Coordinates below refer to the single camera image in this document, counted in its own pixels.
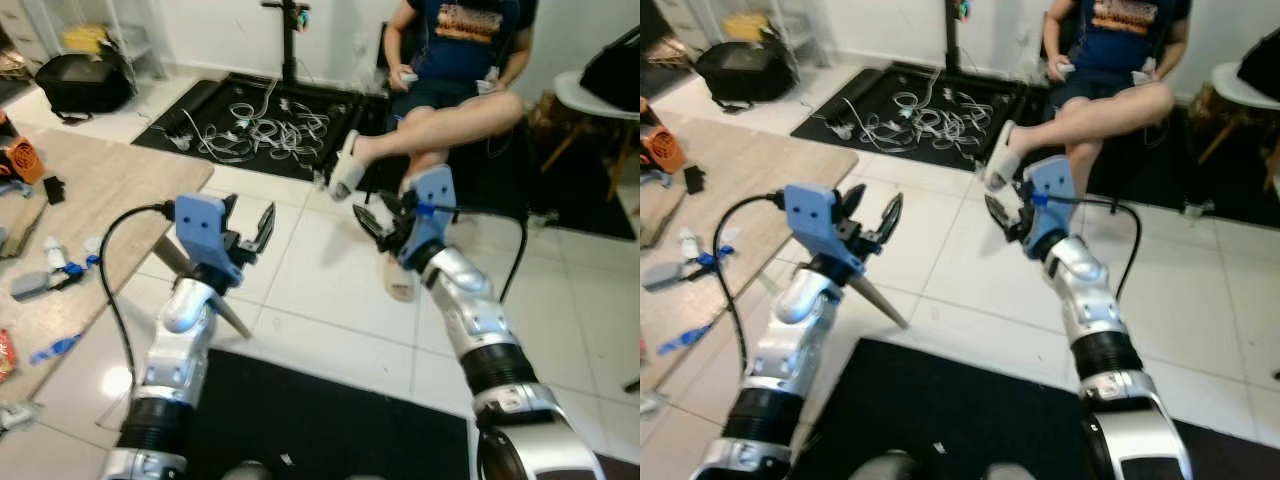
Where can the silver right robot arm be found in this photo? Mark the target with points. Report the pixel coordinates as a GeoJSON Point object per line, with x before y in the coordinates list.
{"type": "Point", "coordinates": [480, 320]}
{"type": "Point", "coordinates": [1095, 310]}

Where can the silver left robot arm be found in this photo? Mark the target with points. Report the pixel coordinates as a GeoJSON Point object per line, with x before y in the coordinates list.
{"type": "Point", "coordinates": [178, 345]}
{"type": "Point", "coordinates": [800, 345]}

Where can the white slipper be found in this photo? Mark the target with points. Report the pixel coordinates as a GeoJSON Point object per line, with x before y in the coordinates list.
{"type": "Point", "coordinates": [1000, 158]}
{"type": "Point", "coordinates": [347, 170]}

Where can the wooden table leg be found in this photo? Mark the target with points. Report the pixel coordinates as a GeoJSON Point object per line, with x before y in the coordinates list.
{"type": "Point", "coordinates": [880, 300]}
{"type": "Point", "coordinates": [170, 260]}

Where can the seated person in blue shirt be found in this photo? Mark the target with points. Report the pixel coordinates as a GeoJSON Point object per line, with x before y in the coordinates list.
{"type": "Point", "coordinates": [450, 120]}
{"type": "Point", "coordinates": [1100, 110]}

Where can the white handheld controller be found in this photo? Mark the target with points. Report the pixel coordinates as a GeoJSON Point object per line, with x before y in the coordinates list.
{"type": "Point", "coordinates": [1064, 69]}
{"type": "Point", "coordinates": [408, 78]}
{"type": "Point", "coordinates": [487, 86]}
{"type": "Point", "coordinates": [1142, 77]}

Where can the black mat under person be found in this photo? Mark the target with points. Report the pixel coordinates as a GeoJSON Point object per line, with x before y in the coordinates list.
{"type": "Point", "coordinates": [1150, 170]}
{"type": "Point", "coordinates": [520, 180]}

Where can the blue and white wrapper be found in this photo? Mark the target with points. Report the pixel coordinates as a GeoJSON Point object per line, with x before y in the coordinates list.
{"type": "Point", "coordinates": [80, 268]}
{"type": "Point", "coordinates": [715, 258]}

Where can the small black object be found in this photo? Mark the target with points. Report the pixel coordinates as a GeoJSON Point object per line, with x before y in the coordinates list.
{"type": "Point", "coordinates": [54, 190]}
{"type": "Point", "coordinates": [694, 179]}

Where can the small white bottle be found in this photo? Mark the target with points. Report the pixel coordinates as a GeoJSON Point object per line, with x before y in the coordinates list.
{"type": "Point", "coordinates": [690, 245]}
{"type": "Point", "coordinates": [56, 255]}

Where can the black tripod stand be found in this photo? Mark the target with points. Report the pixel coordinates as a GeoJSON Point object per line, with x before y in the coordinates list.
{"type": "Point", "coordinates": [958, 35]}
{"type": "Point", "coordinates": [290, 40]}

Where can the black bag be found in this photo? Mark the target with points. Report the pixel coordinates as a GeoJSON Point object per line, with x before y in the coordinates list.
{"type": "Point", "coordinates": [82, 85]}
{"type": "Point", "coordinates": [745, 70]}

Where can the orange device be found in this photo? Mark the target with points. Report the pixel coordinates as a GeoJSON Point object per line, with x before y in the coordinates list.
{"type": "Point", "coordinates": [20, 160]}
{"type": "Point", "coordinates": [660, 150]}

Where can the blue tape strip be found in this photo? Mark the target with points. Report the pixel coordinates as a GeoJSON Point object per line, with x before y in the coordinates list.
{"type": "Point", "coordinates": [685, 338]}
{"type": "Point", "coordinates": [55, 349]}

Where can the grey flat item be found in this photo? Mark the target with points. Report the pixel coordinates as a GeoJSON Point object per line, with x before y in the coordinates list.
{"type": "Point", "coordinates": [664, 277]}
{"type": "Point", "coordinates": [32, 285]}

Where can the yellow bundle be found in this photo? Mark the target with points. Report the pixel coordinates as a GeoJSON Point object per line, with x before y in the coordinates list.
{"type": "Point", "coordinates": [745, 27]}
{"type": "Point", "coordinates": [85, 38]}

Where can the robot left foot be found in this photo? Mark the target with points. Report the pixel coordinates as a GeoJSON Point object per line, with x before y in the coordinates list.
{"type": "Point", "coordinates": [885, 466]}
{"type": "Point", "coordinates": [245, 471]}

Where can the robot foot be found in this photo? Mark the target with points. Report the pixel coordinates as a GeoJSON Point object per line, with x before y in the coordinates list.
{"type": "Point", "coordinates": [245, 471]}
{"type": "Point", "coordinates": [885, 466]}
{"type": "Point", "coordinates": [1005, 472]}

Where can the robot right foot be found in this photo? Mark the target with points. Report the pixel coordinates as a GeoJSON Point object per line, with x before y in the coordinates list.
{"type": "Point", "coordinates": [1005, 472]}

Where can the black pack on chair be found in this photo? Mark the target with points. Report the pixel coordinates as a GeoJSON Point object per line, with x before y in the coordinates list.
{"type": "Point", "coordinates": [615, 70]}
{"type": "Point", "coordinates": [1262, 65]}

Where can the red snack pack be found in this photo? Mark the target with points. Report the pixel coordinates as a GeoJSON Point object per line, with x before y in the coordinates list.
{"type": "Point", "coordinates": [5, 355]}

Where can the crumpled silver wrapper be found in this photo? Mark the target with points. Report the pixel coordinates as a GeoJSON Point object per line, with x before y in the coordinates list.
{"type": "Point", "coordinates": [18, 417]}
{"type": "Point", "coordinates": [650, 403]}

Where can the pale blue left wrist camera mount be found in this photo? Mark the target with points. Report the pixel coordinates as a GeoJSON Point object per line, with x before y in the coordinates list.
{"type": "Point", "coordinates": [203, 225]}
{"type": "Point", "coordinates": [812, 220]}

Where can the pale blue wrist camera mount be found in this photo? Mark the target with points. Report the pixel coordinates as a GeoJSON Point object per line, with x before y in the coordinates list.
{"type": "Point", "coordinates": [203, 225]}
{"type": "Point", "coordinates": [1052, 190]}
{"type": "Point", "coordinates": [432, 205]}
{"type": "Point", "coordinates": [812, 220]}

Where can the pale blue right wrist camera mount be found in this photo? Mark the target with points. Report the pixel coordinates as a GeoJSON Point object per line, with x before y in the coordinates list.
{"type": "Point", "coordinates": [1052, 190]}
{"type": "Point", "coordinates": [432, 205]}

